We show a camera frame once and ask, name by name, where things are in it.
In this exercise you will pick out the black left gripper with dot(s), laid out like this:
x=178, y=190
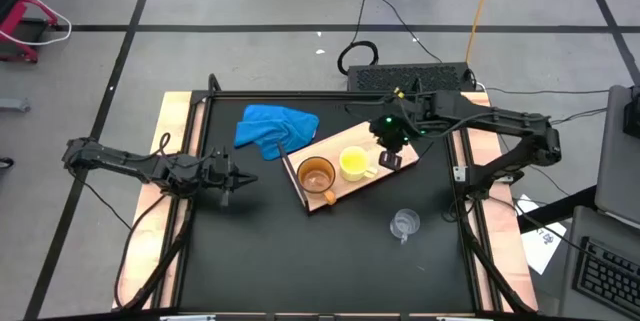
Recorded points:
x=222, y=171

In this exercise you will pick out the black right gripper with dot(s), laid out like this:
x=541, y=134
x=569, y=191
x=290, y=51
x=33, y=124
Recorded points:
x=392, y=133

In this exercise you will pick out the pale yellow mug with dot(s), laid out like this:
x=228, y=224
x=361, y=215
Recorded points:
x=354, y=161

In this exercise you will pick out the clear glass cup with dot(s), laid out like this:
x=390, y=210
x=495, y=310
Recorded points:
x=405, y=222

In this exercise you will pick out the amber glass mug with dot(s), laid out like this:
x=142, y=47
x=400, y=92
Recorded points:
x=316, y=177

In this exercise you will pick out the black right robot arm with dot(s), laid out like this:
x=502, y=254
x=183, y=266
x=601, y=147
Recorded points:
x=500, y=121

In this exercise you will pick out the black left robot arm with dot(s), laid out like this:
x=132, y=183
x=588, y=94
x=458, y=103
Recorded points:
x=120, y=161

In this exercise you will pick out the wooden tray board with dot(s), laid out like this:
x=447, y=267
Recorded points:
x=345, y=188

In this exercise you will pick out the blue microfibre cloth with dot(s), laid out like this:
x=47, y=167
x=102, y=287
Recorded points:
x=272, y=126

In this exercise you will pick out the light wooden table board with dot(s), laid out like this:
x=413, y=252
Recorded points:
x=142, y=241
x=502, y=231

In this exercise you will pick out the white paper sheet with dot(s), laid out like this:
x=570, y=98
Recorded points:
x=542, y=251

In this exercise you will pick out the grey desk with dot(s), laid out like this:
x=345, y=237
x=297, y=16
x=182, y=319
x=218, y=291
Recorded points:
x=620, y=171
x=582, y=226

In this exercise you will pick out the grey metal foot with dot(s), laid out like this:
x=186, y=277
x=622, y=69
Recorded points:
x=14, y=105

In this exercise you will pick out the black keyboard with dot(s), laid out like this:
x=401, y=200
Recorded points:
x=607, y=276

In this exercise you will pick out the black device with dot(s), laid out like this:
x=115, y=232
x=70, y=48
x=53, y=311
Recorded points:
x=632, y=116

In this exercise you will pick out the silver aluminium bracket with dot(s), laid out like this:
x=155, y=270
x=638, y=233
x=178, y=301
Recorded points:
x=459, y=173

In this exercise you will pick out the black aluminium table frame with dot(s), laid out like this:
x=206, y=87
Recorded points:
x=325, y=95

